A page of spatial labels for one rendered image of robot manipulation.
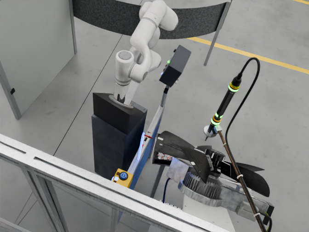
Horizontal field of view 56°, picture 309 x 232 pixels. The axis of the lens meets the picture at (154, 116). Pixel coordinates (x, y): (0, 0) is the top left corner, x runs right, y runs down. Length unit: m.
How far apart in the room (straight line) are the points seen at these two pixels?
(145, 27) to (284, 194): 2.43
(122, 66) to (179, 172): 0.82
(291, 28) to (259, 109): 2.08
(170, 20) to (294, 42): 3.76
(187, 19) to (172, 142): 1.89
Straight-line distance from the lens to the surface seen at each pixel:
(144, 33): 1.45
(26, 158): 0.71
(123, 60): 1.34
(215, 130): 1.44
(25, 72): 3.16
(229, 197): 1.78
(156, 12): 1.51
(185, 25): 3.39
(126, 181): 1.73
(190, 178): 1.72
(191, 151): 1.52
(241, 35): 4.88
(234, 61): 4.33
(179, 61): 2.14
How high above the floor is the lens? 2.65
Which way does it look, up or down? 53 degrees down
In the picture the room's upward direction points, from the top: 13 degrees clockwise
